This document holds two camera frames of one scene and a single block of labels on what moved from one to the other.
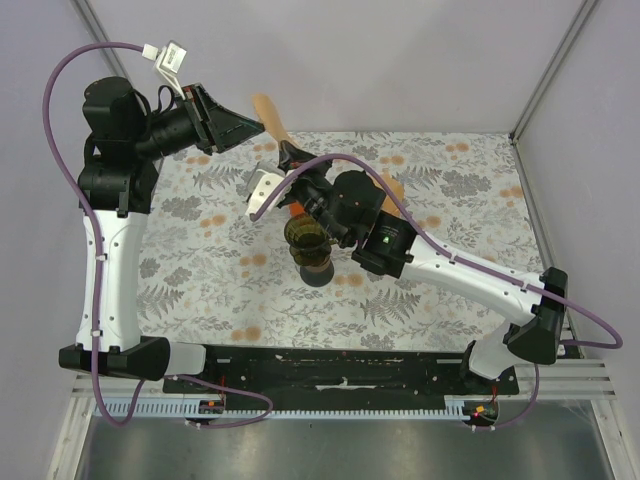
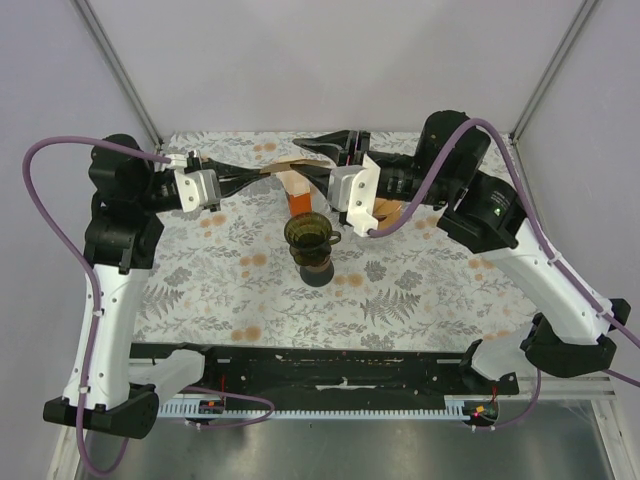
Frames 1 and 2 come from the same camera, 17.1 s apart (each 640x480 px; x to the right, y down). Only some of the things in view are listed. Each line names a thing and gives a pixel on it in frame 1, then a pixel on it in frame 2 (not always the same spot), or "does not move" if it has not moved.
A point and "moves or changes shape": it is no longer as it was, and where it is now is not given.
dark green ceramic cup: (308, 241) does not move
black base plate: (352, 377) does not move
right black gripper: (290, 157) → (337, 145)
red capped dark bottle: (317, 276) does not move
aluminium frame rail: (97, 33) does not move
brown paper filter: (266, 111) moves or changes shape
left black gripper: (217, 129) → (225, 170)
